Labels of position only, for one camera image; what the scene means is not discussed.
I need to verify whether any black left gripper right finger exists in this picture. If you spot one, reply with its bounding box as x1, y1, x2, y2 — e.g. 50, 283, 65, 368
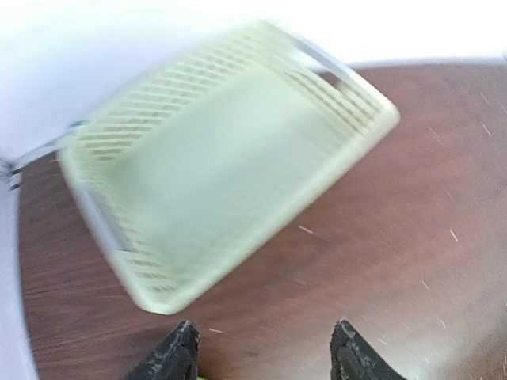
330, 320, 406, 380

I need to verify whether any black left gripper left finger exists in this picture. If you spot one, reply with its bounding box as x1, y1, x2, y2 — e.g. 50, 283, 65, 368
123, 321, 200, 380

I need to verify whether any pale green plastic basket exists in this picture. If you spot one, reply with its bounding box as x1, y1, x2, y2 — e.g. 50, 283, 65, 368
58, 21, 400, 315

